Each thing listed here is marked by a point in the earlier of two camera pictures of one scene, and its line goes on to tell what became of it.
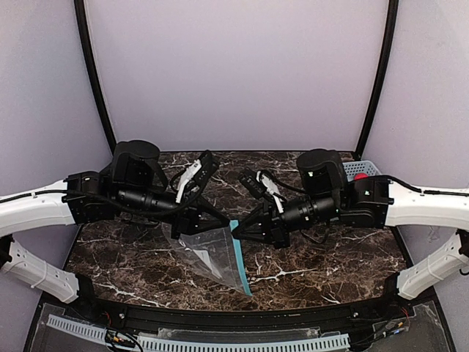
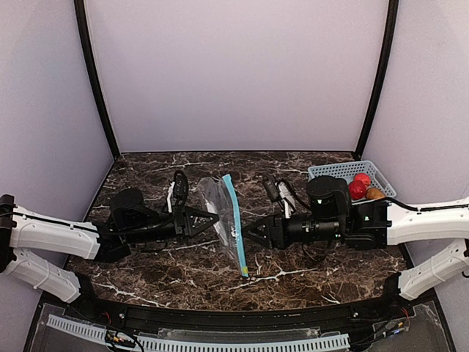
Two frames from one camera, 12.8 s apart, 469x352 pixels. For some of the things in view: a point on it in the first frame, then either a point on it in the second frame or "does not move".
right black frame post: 388,47 does not move
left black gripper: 191,218 does not move
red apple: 360,176 does not move
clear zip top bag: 216,254 → 218,199
